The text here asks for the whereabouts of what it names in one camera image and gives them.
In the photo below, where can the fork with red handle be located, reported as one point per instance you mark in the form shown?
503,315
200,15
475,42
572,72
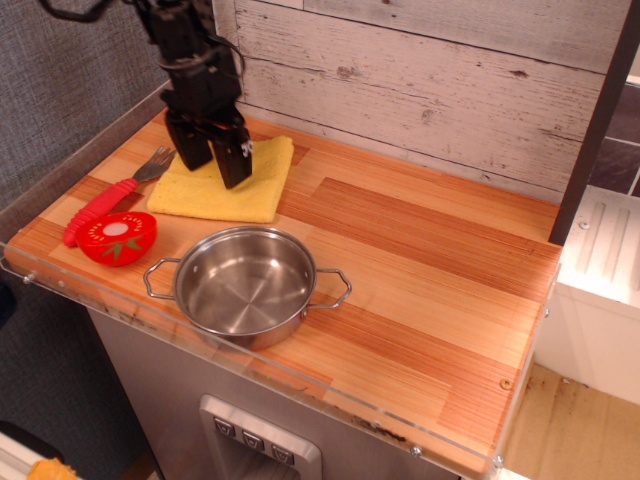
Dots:
103,203

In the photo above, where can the yellow cloth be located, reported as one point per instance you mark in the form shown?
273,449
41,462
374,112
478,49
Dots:
202,194

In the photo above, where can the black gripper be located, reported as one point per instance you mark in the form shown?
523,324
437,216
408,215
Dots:
202,113

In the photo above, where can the white toy sink unit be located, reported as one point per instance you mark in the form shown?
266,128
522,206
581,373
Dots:
590,332

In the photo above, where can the yellow object bottom left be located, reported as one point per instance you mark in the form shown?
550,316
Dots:
51,469

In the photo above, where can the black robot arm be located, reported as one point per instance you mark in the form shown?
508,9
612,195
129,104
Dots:
177,24

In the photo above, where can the red toy tomato half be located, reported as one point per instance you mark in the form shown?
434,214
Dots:
118,239

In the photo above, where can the clear acrylic table guard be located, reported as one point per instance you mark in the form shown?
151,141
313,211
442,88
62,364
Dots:
402,370

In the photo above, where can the grey toy fridge cabinet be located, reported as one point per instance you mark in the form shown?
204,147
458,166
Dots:
164,383

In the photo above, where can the dark right shelf post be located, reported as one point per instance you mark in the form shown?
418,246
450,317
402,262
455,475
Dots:
604,110

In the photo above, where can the silver dispenser button panel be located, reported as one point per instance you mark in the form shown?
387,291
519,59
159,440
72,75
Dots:
245,446

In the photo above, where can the steel pot with handles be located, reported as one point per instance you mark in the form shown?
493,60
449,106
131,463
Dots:
249,285

